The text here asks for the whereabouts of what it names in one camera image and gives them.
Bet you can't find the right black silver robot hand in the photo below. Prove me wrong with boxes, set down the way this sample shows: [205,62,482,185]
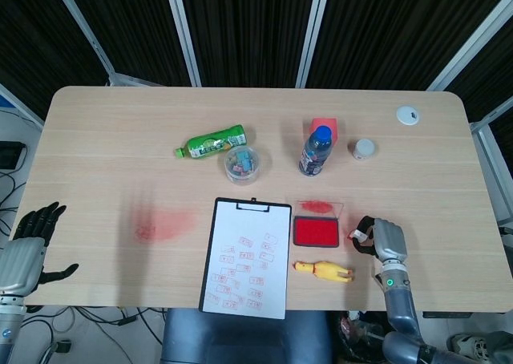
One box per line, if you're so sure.
[352,215,409,265]

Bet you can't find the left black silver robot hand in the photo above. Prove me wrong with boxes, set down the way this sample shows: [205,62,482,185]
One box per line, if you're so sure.
[0,201,80,297]

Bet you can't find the yellow rubber chicken toy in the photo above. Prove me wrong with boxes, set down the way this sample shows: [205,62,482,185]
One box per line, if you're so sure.
[292,261,355,284]

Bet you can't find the red ink pad clear lid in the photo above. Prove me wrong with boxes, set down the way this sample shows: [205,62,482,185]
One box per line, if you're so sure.
[291,199,345,248]

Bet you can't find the black box on floor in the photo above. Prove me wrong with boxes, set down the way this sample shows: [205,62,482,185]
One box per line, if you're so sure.
[0,140,28,171]

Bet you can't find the blue sports drink bottle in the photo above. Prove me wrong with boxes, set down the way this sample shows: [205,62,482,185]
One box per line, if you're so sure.
[297,125,334,177]

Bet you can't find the white round desk grommet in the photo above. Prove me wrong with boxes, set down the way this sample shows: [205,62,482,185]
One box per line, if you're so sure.
[396,105,422,126]

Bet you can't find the orange red block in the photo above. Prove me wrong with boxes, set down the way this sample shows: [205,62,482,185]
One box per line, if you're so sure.
[307,117,338,148]

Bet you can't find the white sneaker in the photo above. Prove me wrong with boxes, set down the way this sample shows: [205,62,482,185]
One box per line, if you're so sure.
[446,333,497,361]

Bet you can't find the clear jar of binder clips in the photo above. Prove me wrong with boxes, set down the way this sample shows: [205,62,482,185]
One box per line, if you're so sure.
[217,145,261,186]

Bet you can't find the black clipboard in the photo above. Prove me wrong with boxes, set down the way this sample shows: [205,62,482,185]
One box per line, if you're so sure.
[199,196,293,320]

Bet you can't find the grey blue robot torso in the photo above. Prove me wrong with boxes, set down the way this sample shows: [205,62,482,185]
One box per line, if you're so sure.
[161,307,333,364]

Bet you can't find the green tea plastic bottle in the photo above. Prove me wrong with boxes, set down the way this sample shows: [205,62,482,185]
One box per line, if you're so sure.
[174,123,248,160]

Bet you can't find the white partition post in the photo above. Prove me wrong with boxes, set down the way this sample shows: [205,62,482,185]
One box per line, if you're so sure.
[50,0,117,85]
[296,0,333,88]
[164,0,201,87]
[426,0,513,91]

